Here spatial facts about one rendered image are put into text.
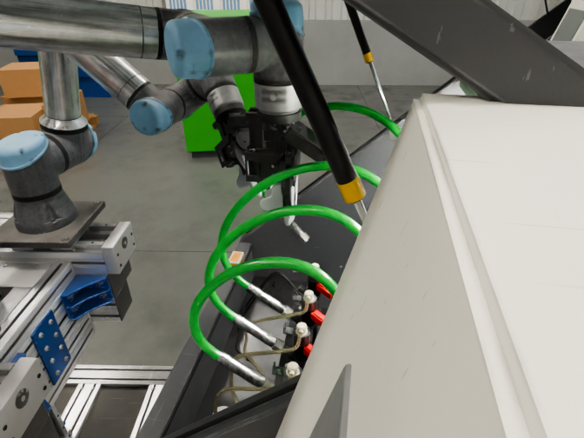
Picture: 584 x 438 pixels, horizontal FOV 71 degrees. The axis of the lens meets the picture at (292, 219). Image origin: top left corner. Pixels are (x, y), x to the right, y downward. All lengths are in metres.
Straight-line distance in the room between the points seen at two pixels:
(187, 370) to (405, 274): 0.74
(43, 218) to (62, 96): 0.32
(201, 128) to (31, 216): 3.09
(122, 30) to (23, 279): 0.77
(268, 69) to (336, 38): 6.61
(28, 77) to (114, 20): 4.54
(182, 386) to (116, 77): 0.62
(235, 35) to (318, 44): 6.63
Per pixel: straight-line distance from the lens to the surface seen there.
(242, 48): 0.59
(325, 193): 1.06
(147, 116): 0.90
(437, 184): 0.17
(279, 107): 0.63
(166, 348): 2.25
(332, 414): 0.22
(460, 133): 0.21
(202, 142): 4.23
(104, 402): 1.86
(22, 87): 5.25
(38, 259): 1.31
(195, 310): 0.58
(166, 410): 0.83
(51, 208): 1.22
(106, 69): 0.95
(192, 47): 0.57
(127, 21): 0.68
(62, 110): 1.24
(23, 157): 1.17
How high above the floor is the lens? 1.61
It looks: 31 degrees down
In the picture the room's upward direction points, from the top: straight up
